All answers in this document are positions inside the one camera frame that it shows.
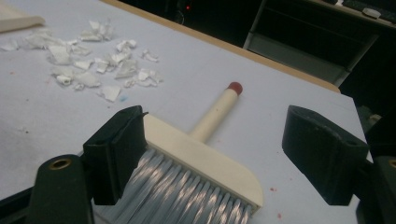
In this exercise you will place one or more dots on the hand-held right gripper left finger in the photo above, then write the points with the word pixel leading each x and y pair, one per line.
pixel 115 155

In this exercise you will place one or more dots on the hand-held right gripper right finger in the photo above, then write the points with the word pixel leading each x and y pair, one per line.
pixel 323 152

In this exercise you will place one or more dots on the cream brush with red cap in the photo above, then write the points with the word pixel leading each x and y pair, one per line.
pixel 202 155

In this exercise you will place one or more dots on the pile of white paper scraps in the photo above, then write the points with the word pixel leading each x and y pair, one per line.
pixel 59 54

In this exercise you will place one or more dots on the cream dustpan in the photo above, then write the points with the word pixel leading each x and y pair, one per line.
pixel 15 20

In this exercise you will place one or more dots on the white table mat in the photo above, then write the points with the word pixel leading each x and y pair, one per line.
pixel 218 62

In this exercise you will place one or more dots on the small white object on desk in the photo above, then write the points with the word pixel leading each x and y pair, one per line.
pixel 371 12

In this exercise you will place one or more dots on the white metal frame desk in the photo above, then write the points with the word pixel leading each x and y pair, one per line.
pixel 295 59

